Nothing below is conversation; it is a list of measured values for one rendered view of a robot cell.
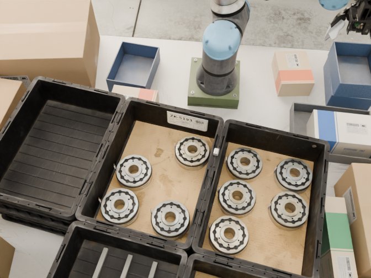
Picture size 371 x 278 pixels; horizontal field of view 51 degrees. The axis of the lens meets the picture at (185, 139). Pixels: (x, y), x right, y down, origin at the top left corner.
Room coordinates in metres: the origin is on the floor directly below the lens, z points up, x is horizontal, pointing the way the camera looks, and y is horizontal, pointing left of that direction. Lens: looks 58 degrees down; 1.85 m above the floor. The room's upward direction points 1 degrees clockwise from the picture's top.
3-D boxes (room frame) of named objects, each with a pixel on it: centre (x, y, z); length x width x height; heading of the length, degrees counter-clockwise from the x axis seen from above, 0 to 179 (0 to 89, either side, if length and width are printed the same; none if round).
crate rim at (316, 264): (0.41, -0.21, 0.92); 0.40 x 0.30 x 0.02; 165
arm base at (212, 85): (0.93, -0.11, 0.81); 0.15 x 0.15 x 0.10
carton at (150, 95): (0.82, 0.19, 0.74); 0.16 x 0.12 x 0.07; 81
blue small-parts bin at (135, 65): (1.00, 0.20, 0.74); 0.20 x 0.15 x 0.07; 168
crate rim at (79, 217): (0.49, 0.08, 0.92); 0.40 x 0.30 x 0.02; 165
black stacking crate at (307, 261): (0.41, -0.21, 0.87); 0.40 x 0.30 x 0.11; 165
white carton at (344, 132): (0.71, -0.52, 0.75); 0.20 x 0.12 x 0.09; 83
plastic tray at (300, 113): (0.73, -0.50, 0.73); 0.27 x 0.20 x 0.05; 82
